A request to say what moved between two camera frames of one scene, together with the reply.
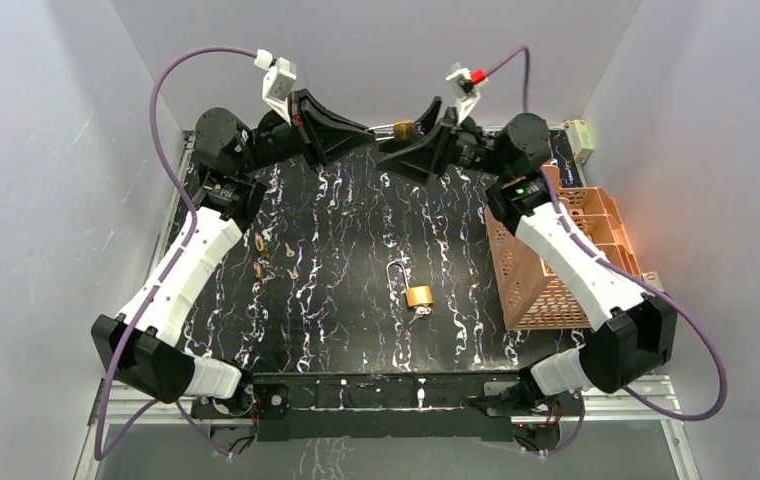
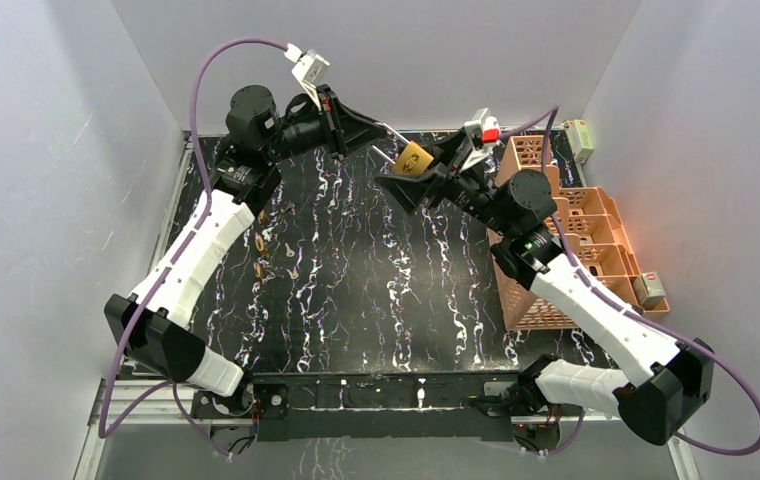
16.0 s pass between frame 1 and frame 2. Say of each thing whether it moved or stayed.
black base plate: stayed
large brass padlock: moved
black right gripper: moved
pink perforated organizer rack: stayed
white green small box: stayed
